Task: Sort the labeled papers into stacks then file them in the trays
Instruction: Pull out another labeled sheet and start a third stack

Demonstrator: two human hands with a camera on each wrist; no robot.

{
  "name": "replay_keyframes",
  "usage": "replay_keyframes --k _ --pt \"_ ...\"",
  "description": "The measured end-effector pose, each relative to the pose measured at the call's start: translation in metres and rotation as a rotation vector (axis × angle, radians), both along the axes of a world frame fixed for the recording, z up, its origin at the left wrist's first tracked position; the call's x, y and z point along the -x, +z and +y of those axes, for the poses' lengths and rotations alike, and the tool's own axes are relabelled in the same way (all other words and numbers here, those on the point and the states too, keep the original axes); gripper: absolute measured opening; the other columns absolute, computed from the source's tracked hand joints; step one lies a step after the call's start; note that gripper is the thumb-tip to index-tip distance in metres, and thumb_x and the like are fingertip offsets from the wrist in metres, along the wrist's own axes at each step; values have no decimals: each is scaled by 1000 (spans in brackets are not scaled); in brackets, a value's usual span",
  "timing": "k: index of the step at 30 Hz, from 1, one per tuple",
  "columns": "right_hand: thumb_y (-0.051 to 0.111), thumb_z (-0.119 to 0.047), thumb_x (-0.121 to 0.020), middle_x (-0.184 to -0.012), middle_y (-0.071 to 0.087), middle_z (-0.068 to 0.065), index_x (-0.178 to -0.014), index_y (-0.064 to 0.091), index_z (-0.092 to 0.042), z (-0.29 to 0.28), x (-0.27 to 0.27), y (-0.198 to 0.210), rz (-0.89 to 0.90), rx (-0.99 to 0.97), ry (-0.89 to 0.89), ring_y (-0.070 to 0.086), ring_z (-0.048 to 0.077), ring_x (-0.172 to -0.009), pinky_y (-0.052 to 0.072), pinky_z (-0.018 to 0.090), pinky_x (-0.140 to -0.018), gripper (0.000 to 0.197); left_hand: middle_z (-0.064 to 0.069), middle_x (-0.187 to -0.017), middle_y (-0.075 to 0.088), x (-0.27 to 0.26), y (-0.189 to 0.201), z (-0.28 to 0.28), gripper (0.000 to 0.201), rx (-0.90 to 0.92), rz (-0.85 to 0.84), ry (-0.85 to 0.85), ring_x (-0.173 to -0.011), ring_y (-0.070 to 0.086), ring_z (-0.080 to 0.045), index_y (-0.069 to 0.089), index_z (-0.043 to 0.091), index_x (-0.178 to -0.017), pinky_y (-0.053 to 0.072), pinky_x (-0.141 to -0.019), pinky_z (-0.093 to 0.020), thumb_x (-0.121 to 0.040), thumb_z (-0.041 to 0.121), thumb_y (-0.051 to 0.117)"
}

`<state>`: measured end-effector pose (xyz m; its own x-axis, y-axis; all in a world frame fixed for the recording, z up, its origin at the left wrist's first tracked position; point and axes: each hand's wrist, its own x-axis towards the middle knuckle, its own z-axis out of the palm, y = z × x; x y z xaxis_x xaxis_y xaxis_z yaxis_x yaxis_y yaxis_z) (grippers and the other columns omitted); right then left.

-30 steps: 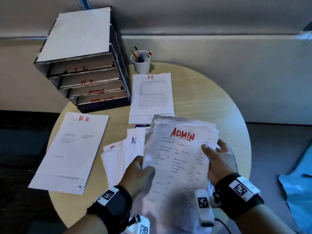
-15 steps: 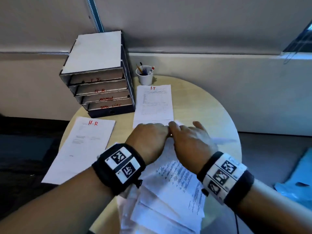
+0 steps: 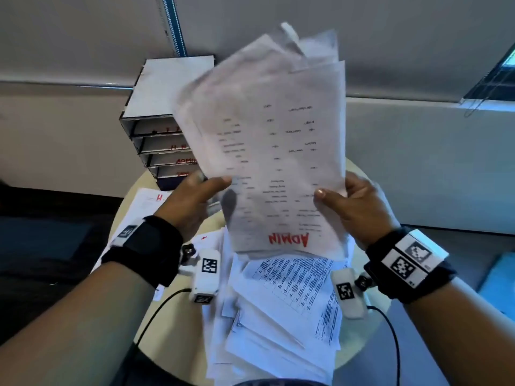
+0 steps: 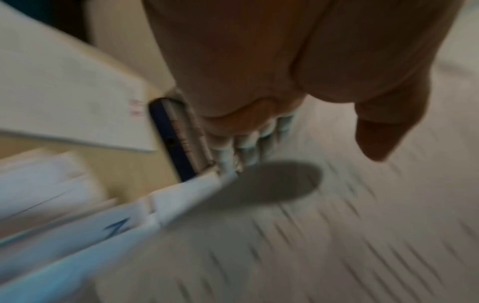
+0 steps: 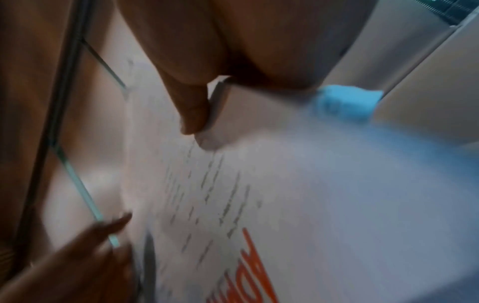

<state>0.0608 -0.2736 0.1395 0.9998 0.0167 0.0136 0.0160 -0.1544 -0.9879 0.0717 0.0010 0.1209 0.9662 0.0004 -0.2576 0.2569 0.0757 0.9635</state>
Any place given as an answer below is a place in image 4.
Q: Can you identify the person's left hand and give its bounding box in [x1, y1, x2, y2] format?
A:
[142, 0, 465, 173]

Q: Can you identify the I.T. paper stack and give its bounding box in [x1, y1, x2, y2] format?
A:
[0, 52, 479, 303]

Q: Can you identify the H.R. paper stack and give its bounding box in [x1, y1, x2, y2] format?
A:
[0, 2, 158, 153]

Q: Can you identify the unsorted pile of papers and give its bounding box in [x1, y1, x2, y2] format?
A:
[0, 147, 166, 303]

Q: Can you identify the round wooden table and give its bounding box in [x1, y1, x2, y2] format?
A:
[0, 26, 185, 193]

